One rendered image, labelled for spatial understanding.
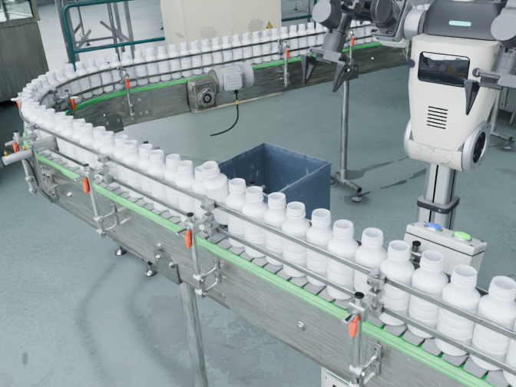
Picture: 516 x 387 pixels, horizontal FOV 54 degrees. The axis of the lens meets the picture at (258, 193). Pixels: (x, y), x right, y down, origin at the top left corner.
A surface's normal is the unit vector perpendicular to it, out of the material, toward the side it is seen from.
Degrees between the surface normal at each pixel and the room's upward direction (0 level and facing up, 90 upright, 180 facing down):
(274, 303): 90
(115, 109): 90
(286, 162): 90
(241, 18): 90
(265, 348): 0
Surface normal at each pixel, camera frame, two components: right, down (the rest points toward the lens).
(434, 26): -0.67, 0.38
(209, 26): 0.49, 0.39
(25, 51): 0.73, 0.29
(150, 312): -0.05, -0.88
